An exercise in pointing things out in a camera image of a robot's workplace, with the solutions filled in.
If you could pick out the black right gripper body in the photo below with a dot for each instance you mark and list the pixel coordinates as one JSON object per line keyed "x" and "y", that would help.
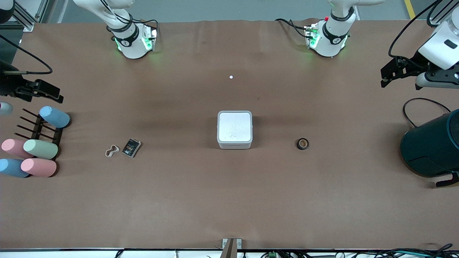
{"x": 9, "y": 84}

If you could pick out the white paper strip loop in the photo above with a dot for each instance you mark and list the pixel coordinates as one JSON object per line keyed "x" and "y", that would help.
{"x": 107, "y": 153}

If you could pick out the black tissue pack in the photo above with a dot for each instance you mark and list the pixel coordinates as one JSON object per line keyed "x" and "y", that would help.
{"x": 131, "y": 147}

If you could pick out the white trash bin lid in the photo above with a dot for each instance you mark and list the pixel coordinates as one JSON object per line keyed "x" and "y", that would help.
{"x": 235, "y": 125}

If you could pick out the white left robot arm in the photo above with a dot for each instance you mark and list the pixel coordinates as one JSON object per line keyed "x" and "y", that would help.
{"x": 331, "y": 39}

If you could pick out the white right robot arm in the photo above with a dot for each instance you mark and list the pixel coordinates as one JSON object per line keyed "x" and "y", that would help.
{"x": 131, "y": 43}

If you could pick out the dark teal round bin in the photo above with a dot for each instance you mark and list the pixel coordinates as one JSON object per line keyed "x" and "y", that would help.
{"x": 430, "y": 147}

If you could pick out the white square trash bin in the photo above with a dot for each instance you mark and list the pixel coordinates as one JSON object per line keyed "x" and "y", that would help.
{"x": 235, "y": 145}

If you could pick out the grey plastic cup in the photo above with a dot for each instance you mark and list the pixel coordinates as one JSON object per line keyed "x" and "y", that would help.
{"x": 4, "y": 108}

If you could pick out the blue plastic cup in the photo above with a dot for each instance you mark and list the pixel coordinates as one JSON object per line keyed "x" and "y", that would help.
{"x": 54, "y": 116}
{"x": 10, "y": 167}

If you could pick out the black cup rack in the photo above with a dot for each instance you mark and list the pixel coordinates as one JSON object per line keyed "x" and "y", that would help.
{"x": 37, "y": 130}

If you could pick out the pink plastic cup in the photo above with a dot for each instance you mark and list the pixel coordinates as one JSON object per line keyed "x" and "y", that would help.
{"x": 12, "y": 147}
{"x": 38, "y": 167}

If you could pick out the green plastic cup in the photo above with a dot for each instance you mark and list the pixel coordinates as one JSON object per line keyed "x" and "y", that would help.
{"x": 40, "y": 149}

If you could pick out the black tape roll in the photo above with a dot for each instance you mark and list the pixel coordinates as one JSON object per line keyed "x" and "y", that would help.
{"x": 302, "y": 143}

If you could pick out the aluminium frame profile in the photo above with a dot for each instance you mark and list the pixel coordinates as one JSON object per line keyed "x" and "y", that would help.
{"x": 25, "y": 16}

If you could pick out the arm base connector bracket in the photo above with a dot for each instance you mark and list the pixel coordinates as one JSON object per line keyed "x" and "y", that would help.
{"x": 151, "y": 37}
{"x": 311, "y": 36}

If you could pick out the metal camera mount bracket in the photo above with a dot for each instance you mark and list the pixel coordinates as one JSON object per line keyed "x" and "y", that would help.
{"x": 231, "y": 248}

